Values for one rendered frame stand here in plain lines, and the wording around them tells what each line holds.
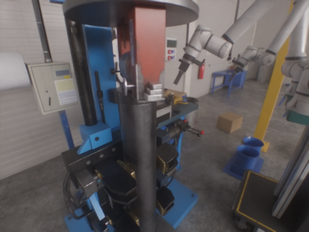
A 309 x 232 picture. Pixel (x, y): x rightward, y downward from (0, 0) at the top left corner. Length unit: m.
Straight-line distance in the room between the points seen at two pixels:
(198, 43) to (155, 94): 0.48
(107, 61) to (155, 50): 0.63
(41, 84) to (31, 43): 1.24
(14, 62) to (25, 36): 1.24
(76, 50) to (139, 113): 0.51
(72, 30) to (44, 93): 0.65
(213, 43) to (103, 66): 0.71
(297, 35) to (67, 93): 2.01
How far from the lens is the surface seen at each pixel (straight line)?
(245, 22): 1.05
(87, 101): 1.02
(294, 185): 1.62
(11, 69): 1.39
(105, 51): 1.13
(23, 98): 2.66
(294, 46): 1.78
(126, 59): 0.71
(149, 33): 0.55
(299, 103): 1.18
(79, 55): 0.98
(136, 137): 0.80
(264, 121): 3.20
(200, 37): 0.91
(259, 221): 1.77
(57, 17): 2.73
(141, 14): 0.55
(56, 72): 1.45
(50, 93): 1.46
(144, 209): 1.24
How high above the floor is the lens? 1.65
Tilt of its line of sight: 24 degrees down
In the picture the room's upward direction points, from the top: straight up
